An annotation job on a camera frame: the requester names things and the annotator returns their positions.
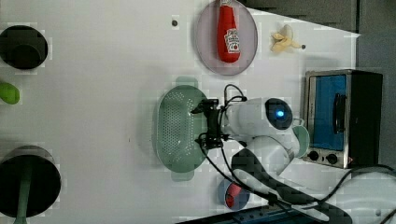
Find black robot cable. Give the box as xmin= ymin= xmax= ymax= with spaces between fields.
xmin=199 ymin=83 xmax=396 ymax=224

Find purple round plate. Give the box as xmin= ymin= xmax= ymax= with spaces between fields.
xmin=194 ymin=0 xmax=258 ymax=76

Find green utensil handle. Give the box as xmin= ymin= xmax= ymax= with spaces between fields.
xmin=13 ymin=162 xmax=33 ymax=224

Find black cylinder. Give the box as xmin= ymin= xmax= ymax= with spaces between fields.
xmin=0 ymin=25 xmax=49 ymax=70
xmin=0 ymin=146 xmax=62 ymax=217

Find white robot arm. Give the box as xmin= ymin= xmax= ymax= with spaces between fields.
xmin=191 ymin=96 xmax=395 ymax=224

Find black cylinder lower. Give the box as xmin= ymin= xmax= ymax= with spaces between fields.
xmin=0 ymin=146 xmax=62 ymax=217

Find red strawberries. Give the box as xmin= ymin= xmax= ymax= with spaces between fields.
xmin=225 ymin=184 xmax=242 ymax=208

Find black cylinder upper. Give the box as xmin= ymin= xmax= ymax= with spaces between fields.
xmin=0 ymin=25 xmax=49 ymax=70

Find black toaster oven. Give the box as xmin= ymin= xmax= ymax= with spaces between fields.
xmin=303 ymin=69 xmax=383 ymax=169

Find red ketchup bottle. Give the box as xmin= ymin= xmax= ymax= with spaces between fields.
xmin=217 ymin=0 xmax=241 ymax=63

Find green strainer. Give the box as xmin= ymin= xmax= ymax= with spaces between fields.
xmin=152 ymin=77 xmax=206 ymax=182

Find green cylinder object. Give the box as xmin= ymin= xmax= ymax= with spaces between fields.
xmin=0 ymin=82 xmax=20 ymax=105

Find green cup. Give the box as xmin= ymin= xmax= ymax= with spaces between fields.
xmin=292 ymin=119 xmax=310 ymax=158

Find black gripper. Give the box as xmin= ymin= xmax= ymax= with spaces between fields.
xmin=191 ymin=99 xmax=222 ymax=149

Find peeled banana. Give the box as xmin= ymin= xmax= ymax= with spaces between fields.
xmin=271 ymin=24 xmax=302 ymax=53

